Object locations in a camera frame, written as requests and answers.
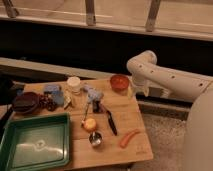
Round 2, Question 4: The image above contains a small dark block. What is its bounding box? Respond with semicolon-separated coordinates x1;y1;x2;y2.
92;100;102;113

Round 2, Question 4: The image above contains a white paper cup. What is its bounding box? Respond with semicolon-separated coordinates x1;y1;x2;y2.
67;76;81;94

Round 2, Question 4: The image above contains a bunch of dark grapes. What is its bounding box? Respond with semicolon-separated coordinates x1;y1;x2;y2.
39;94;57;111

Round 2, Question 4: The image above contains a wooden cutting board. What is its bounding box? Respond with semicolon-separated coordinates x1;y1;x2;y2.
13;79;153;171

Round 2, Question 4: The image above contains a yellow banana piece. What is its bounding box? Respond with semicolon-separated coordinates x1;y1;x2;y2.
64;90;74;108

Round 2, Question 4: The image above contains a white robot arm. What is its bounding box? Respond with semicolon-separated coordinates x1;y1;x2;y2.
126;50;213;171

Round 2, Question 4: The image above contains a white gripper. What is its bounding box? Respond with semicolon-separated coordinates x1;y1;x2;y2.
132;77;149;97

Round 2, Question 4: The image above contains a black handled knife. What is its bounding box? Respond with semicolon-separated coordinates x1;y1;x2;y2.
101;105;118;136

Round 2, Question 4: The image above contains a dark brown bowl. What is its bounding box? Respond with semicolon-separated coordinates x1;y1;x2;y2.
12;92;39;114

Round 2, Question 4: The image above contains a yellow red apple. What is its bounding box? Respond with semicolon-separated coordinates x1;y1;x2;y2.
82;118;97;132

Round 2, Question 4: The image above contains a blue crumpled cloth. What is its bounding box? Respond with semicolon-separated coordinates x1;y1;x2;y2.
83;84;103;102

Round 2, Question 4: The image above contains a green plastic tray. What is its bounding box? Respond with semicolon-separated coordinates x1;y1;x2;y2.
0;113;70;171

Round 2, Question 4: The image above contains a blue sponge block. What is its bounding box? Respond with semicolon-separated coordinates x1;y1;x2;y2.
43;84;64;106

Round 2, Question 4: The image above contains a small metal cup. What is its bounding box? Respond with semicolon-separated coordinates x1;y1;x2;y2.
89;131;102;147

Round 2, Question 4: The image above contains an orange carrot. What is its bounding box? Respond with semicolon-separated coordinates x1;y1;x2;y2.
119;129;140;148

